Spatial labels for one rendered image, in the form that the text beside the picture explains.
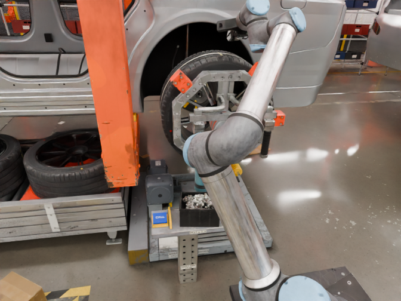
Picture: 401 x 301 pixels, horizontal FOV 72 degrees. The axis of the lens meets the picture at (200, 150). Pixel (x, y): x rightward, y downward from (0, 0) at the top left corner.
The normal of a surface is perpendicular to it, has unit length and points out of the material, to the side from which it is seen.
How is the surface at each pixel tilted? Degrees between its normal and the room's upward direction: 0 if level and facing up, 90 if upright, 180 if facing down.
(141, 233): 0
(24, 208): 90
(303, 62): 90
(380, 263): 0
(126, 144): 90
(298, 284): 39
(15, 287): 0
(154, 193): 90
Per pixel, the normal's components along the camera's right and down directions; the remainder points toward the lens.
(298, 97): 0.17, 0.49
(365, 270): 0.03, -0.87
